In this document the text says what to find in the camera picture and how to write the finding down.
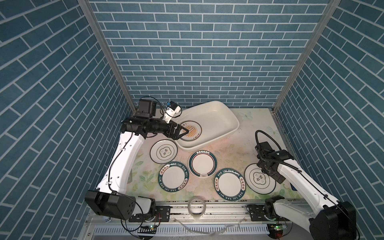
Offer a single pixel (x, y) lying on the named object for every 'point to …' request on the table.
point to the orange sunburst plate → (195, 131)
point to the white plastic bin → (206, 122)
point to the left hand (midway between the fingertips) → (181, 127)
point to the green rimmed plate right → (230, 184)
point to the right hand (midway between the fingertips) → (267, 168)
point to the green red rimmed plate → (202, 163)
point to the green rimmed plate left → (173, 176)
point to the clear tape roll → (199, 216)
